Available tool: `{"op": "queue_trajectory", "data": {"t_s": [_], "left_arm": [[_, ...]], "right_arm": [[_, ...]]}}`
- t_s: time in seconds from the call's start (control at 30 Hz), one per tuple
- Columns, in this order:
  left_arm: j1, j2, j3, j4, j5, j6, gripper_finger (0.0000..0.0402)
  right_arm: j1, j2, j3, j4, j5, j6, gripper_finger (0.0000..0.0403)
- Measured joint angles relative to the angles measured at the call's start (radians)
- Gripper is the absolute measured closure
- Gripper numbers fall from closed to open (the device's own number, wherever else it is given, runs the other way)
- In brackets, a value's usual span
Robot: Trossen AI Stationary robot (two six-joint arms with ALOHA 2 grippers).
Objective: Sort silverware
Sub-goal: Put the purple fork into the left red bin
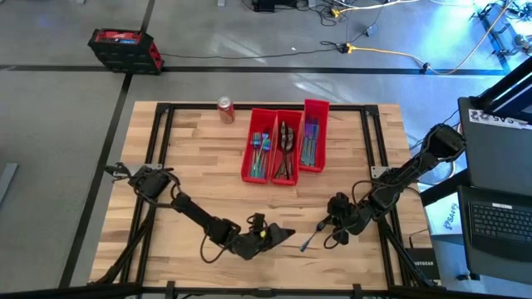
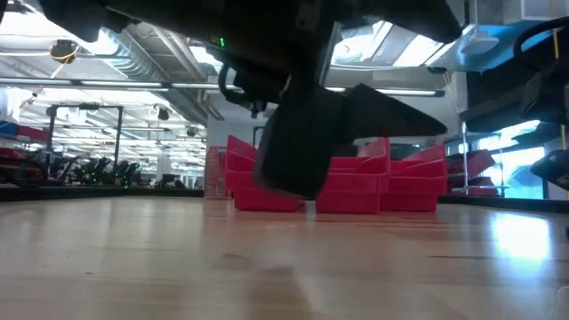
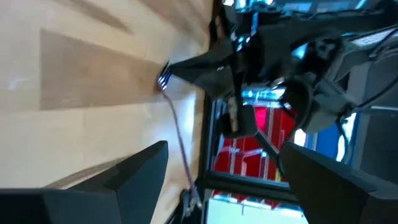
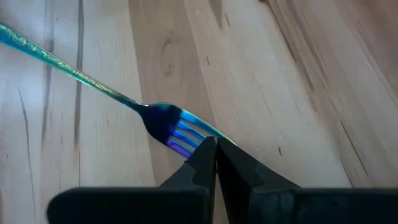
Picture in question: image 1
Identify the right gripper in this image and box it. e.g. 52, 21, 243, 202
316, 191, 372, 246

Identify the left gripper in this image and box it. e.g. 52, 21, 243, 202
230, 213, 297, 262

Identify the red plastic bin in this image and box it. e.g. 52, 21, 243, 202
240, 107, 278, 184
269, 109, 303, 187
298, 98, 331, 174

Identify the white printed carton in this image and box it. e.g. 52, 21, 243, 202
424, 202, 461, 236

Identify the red soda can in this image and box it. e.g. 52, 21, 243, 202
216, 96, 237, 125

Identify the black laptop with keyboard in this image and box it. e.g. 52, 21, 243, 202
456, 184, 532, 287

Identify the grey laptop with sticker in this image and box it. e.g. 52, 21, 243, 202
457, 96, 532, 197

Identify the black and red toolbox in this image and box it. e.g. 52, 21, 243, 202
86, 27, 165, 76

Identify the black floor stand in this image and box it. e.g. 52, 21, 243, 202
471, 2, 516, 75

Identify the black Netgear network switch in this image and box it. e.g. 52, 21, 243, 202
405, 247, 441, 282

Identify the black aluminium table frame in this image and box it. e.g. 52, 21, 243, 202
87, 101, 442, 299

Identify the yellow extension cord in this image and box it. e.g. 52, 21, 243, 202
342, 0, 519, 76

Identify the pale yellow floor cable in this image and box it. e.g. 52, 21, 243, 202
330, 0, 421, 18

